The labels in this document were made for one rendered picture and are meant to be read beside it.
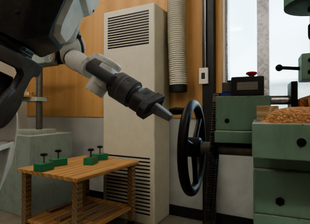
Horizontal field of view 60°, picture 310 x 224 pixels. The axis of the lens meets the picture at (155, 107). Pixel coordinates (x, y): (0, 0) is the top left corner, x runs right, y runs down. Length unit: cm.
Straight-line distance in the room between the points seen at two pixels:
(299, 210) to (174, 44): 182
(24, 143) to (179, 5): 177
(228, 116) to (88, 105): 234
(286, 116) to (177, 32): 185
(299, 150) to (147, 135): 177
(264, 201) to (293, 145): 17
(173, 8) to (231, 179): 147
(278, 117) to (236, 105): 23
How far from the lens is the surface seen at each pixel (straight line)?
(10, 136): 71
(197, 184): 88
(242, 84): 72
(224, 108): 72
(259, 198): 62
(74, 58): 99
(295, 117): 51
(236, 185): 231
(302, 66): 79
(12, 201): 286
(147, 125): 218
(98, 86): 85
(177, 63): 222
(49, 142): 267
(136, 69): 226
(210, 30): 229
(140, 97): 78
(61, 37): 62
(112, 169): 190
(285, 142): 49
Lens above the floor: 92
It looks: 1 degrees up
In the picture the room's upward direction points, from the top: straight up
